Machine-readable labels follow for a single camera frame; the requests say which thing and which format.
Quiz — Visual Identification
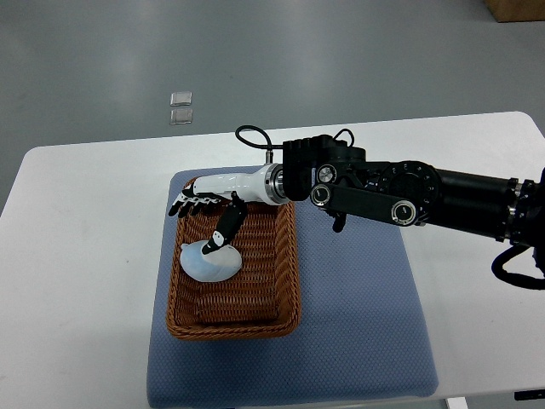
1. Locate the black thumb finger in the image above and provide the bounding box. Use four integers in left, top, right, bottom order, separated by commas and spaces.
202, 192, 246, 255

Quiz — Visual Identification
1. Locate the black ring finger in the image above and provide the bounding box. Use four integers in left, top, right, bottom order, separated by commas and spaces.
177, 200, 199, 218

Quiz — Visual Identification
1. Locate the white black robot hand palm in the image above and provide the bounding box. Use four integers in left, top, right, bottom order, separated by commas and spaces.
182, 164, 284, 205

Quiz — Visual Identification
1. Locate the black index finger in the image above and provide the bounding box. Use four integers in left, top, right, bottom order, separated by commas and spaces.
203, 199, 225, 214

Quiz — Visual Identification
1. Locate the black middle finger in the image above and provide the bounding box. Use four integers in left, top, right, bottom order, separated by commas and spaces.
189, 201, 213, 216

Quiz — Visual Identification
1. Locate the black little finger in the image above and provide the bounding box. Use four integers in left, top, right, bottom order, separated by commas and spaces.
168, 193, 191, 216

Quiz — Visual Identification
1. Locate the light blue plush toy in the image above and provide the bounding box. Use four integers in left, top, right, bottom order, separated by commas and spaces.
179, 240, 242, 283

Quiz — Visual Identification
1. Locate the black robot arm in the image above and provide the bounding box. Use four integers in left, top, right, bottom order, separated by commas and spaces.
169, 135, 544, 264

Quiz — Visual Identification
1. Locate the brown wicker basket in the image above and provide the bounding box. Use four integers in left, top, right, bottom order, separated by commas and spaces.
166, 203, 301, 341

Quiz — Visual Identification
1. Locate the upper metal floor plate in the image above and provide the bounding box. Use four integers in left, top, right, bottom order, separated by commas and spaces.
169, 91, 192, 107

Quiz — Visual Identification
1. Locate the blue cloth mat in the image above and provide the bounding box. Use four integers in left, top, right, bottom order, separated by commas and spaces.
146, 160, 439, 408

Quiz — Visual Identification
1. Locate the white table leg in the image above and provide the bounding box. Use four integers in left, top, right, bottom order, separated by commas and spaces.
445, 397, 468, 409

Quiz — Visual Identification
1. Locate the brown cardboard box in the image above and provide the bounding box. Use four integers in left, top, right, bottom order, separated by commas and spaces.
485, 0, 544, 23

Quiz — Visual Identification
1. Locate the black cable loop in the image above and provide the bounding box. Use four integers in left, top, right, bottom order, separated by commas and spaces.
490, 245, 545, 291

